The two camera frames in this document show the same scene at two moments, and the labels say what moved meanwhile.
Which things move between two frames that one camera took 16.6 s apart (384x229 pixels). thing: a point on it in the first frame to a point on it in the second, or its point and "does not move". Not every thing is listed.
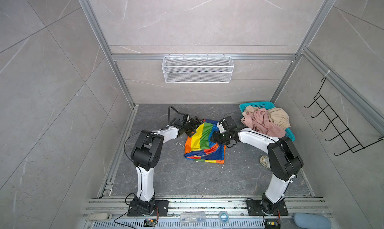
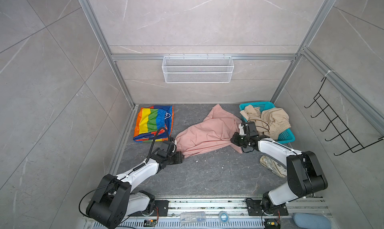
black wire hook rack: x=335 y=124 does not move
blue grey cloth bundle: x=311 y=221 does not move
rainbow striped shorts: x=199 y=146 to x=149 y=119
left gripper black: x=195 y=124 to x=180 y=157
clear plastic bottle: x=194 y=216 does not move
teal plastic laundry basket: x=267 y=105 does not move
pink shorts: x=259 y=119 to x=215 y=133
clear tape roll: x=223 y=217 does not move
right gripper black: x=215 y=138 to x=234 y=139
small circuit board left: x=149 y=223 does not move
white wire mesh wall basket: x=197 y=69 does not move
